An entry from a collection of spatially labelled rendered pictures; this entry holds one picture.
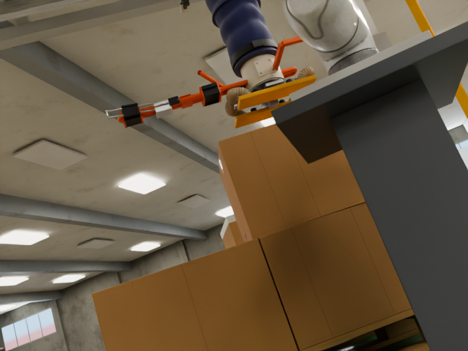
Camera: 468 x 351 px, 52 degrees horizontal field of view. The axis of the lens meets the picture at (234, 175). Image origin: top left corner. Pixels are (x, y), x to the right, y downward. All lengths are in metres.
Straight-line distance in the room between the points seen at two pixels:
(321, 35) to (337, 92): 0.17
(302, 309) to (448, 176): 0.72
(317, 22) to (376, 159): 0.37
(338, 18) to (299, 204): 0.76
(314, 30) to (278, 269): 0.84
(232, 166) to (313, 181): 0.30
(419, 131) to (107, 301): 1.11
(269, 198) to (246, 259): 0.24
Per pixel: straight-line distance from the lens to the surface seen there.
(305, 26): 1.26
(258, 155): 1.82
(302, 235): 1.76
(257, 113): 2.16
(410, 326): 2.29
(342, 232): 1.79
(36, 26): 4.68
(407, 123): 1.30
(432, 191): 1.27
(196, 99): 2.14
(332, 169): 1.84
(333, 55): 1.43
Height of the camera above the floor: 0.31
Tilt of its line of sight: 16 degrees up
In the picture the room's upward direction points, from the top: 20 degrees counter-clockwise
